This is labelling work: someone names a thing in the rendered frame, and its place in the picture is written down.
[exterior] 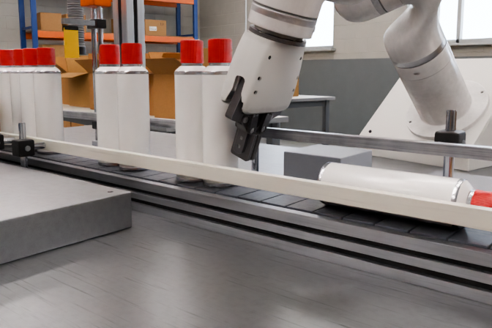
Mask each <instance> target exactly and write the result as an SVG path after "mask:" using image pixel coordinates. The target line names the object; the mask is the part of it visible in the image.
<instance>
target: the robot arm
mask: <svg viewBox="0 0 492 328"><path fill-rule="evenodd" d="M325 1H329V2H332V3H333V4H334V6H335V10H336V12H338V14H339V15H340V16H341V17H342V18H343V19H345V20H347V21H350V22H353V23H360V22H365V21H369V20H371V19H374V18H377V17H378V16H381V15H384V14H386V13H388V12H391V11H393V10H396V9H398V8H400V7H403V6H406V5H408V4H410V5H409V7H408V8H407V9H406V11H405V12H404V13H403V14H402V15H401V16H400V17H399V18H398V19H396V20H395V21H394V22H393V23H392V24H391V25H390V27H389V28H388V29H387V30H386V32H385V34H384V46H385V48H386V51H387V53H388V55H389V57H390V59H391V61H392V63H393V65H394V67H395V69H396V71H397V73H398V75H399V77H400V79H401V81H402V83H403V85H404V87H405V89H406V91H407V92H408V94H409V96H410V98H411V101H412V104H411V105H410V107H409V109H408V111H407V113H406V124H407V127H408V128H409V130H410V131H411V132H412V133H413V134H414V135H415V136H417V137H419V138H424V139H428V140H434V135H435V132H436V131H438V130H443V129H445V124H446V111H447V110H456V111H457V119H456V130H463V131H467V130H468V129H470V128H471V127H473V126H475V125H476V123H478V121H480V120H481V118H482V117H484V115H485V113H486V111H487V110H488V106H489V101H490V100H489V96H488V93H487V91H486V89H485V88H484V87H483V86H482V85H481V84H479V83H477V82H474V81H468V80H464V79H463V76H462V75H461V71H460V70H459V68H458V65H457V63H456V60H455V58H454V56H453V54H452V51H451V49H450V46H449V44H448V41H447V39H446V37H445V35H444V32H443V30H442V27H441V24H440V22H439V7H440V4H441V1H442V0H253V2H252V5H251V8H250V13H249V16H248V21H250V22H251V23H252V24H251V25H250V27H249V30H245V32H244V34H243V35H242V38H241V40H240V41H239V44H238V46H237V48H236V51H235V53H234V56H233V59H232V61H231V65H230V67H229V69H228V73H227V76H226V79H225V83H224V85H223V90H222V94H221V100H222V101H223V102H224V103H228V104H229V106H228V109H227V111H226V113H225V117H227V118H229V119H230V120H232V121H235V122H236V123H235V126H236V127H237V129H236V134H235V137H234V142H233V144H232V147H231V153H232V154H234V155H236V156H237V157H239V158H241V159H242V160H244V161H249V160H254V159H255V158H256V153H257V151H258V146H259V144H260V141H261V136H262V134H261V133H265V131H266V130H267V127H268V124H269V122H270V121H271V120H272V119H273V118H275V117H276V116H279V115H281V113H282V111H283V110H285V109H287V107H289V105H290V102H291V99H292V97H293V95H294V91H295V88H296V85H297V81H298V77H299V72H300V69H301V66H302V59H303V55H304V50H305V46H306V43H307V41H306V40H309V39H311V38H312V36H313V32H315V30H316V23H317V20H318V16H319V13H320V11H321V7H322V5H323V3H324V2H325ZM304 39H306V40H304Z"/></svg>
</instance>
